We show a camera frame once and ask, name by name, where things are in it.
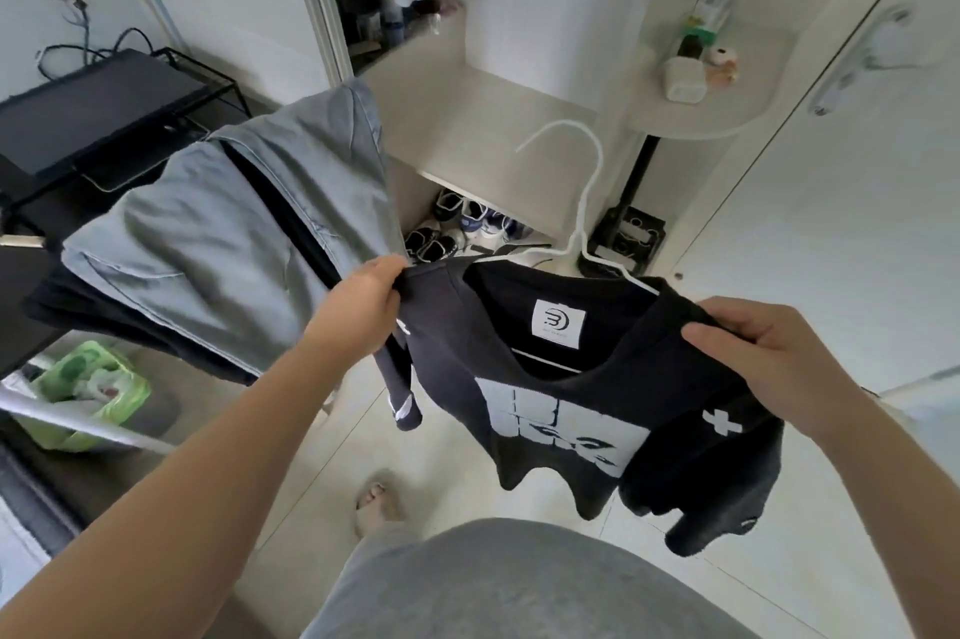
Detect person's left hand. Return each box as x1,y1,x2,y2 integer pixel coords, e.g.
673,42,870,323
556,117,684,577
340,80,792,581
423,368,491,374
303,255,413,364

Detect person's right hand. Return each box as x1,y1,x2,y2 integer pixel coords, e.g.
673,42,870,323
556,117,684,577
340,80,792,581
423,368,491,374
681,296,875,446

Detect black printed t-shirt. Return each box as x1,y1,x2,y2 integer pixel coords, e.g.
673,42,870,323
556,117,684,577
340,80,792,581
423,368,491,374
372,257,786,559

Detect person's left forearm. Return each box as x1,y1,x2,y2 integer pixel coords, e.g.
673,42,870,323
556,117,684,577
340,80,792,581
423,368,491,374
0,328,360,639

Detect person's right forearm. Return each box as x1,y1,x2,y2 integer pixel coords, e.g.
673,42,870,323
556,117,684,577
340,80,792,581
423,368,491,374
823,398,960,639

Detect black sneaker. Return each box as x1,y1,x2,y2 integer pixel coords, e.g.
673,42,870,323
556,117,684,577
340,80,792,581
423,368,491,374
402,226,440,259
417,233,463,265

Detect black floor stand base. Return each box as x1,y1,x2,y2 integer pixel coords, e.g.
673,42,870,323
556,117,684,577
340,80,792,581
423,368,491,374
585,205,669,280

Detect grey-blue jacket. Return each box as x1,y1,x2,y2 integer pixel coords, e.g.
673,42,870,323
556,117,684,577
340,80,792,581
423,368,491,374
60,77,410,382

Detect black shelf pole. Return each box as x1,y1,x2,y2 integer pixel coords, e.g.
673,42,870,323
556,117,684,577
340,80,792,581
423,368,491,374
607,133,663,242

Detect beige wardrobe shelf unit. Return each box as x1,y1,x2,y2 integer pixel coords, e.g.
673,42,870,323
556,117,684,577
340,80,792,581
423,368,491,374
352,0,601,250

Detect white clothes hanger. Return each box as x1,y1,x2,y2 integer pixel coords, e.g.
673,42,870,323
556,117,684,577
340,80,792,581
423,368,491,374
468,118,663,296

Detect white door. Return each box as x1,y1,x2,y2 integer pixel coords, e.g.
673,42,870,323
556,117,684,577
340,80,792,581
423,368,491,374
660,0,960,400

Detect person's foot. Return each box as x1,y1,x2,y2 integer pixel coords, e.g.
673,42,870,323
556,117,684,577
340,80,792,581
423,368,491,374
352,481,399,541

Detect rounded corner shelf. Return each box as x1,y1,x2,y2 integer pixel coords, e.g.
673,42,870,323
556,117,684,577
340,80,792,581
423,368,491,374
619,23,798,142

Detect white jar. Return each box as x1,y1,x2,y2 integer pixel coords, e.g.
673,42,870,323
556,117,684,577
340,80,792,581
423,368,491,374
661,56,712,107

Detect black garment under jacket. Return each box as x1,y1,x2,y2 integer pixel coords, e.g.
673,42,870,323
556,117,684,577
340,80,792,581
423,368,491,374
22,257,260,388

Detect small figurine toy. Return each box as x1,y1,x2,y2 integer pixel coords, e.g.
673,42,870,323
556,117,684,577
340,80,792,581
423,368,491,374
706,46,741,91

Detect green tissue pack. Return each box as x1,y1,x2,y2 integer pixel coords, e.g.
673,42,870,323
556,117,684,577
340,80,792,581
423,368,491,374
33,340,153,454

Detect person's grey shorts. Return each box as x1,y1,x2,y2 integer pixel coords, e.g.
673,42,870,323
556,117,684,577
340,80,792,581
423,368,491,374
300,517,768,639

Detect black monitor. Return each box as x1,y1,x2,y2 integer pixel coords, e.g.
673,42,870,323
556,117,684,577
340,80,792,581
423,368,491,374
0,48,208,180

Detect black desk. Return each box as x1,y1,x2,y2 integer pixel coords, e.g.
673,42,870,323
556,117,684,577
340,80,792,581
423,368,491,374
0,151,84,377

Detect black wire rack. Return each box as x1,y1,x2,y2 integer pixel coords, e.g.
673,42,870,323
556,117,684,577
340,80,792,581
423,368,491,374
75,46,252,194

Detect silver door handle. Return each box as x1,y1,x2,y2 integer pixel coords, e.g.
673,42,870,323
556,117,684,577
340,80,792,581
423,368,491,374
808,2,918,118

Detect black cable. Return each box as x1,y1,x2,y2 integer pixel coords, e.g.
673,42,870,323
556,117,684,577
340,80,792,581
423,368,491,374
33,0,177,81

